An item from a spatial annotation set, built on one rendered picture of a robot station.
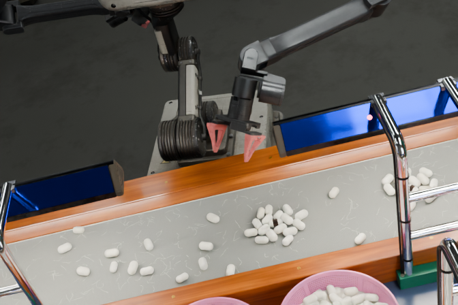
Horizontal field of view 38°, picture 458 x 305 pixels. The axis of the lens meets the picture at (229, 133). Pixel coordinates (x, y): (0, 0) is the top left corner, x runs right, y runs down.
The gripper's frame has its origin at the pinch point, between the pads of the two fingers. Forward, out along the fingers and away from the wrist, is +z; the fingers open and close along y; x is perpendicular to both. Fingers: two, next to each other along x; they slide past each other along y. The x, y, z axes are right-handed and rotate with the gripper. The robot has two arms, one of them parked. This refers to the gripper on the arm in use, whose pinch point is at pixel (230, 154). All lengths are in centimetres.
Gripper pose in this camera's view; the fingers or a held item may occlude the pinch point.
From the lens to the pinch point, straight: 168.9
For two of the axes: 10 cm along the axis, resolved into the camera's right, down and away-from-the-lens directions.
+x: -5.6, 0.0, -8.3
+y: -8.0, -2.4, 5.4
